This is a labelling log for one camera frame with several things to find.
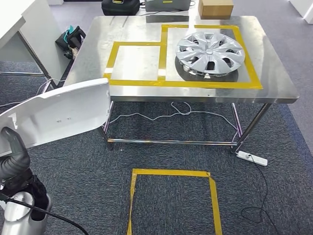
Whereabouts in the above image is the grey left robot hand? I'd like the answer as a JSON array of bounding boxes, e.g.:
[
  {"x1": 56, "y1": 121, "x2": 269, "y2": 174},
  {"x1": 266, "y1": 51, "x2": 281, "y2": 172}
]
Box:
[{"x1": 0, "y1": 126, "x2": 29, "y2": 165}]

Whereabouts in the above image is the white plastic car body part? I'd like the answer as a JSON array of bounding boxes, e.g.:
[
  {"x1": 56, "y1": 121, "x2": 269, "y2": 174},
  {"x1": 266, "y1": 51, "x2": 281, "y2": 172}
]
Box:
[{"x1": 0, "y1": 77, "x2": 111, "y2": 157}]

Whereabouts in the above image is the stainless steel workbench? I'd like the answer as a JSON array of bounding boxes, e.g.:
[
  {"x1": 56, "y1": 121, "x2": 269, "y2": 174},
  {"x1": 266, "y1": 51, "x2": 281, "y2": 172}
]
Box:
[{"x1": 64, "y1": 14, "x2": 300, "y2": 154}]

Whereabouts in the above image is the black and teal bag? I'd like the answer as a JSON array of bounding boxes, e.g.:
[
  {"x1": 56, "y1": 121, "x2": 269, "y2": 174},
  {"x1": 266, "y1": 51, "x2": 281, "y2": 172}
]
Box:
[{"x1": 54, "y1": 25, "x2": 87, "y2": 61}]

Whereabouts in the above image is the black carry bag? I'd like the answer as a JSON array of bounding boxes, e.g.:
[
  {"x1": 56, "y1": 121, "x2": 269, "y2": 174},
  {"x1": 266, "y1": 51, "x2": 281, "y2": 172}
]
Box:
[{"x1": 101, "y1": 0, "x2": 140, "y2": 17}]

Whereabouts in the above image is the grey laptop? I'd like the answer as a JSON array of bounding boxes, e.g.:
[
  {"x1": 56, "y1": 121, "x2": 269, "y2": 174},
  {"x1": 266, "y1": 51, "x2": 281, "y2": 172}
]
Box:
[{"x1": 145, "y1": 0, "x2": 192, "y2": 15}]

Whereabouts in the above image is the silver wheel hubcap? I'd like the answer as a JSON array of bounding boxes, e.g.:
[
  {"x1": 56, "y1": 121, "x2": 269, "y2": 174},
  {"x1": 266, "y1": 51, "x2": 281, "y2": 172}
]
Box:
[{"x1": 175, "y1": 31, "x2": 246, "y2": 79}]

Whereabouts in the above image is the brown cardboard box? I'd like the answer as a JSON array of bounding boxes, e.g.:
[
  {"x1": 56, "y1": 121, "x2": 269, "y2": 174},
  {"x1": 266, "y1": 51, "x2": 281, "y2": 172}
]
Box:
[{"x1": 198, "y1": 0, "x2": 234, "y2": 20}]

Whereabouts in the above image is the white power strip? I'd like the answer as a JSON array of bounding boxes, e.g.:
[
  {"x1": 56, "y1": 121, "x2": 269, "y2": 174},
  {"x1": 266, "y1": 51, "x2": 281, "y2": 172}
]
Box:
[{"x1": 236, "y1": 150, "x2": 269, "y2": 167}]

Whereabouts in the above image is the white cable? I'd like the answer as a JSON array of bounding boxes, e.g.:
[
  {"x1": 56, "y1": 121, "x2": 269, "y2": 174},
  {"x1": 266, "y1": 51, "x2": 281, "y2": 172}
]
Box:
[
  {"x1": 0, "y1": 77, "x2": 66, "y2": 108},
  {"x1": 107, "y1": 101, "x2": 241, "y2": 143}
]

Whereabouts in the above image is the thin black floor cable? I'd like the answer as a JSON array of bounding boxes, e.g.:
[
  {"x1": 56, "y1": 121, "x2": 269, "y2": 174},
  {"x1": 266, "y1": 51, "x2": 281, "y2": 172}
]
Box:
[{"x1": 241, "y1": 155, "x2": 281, "y2": 235}]

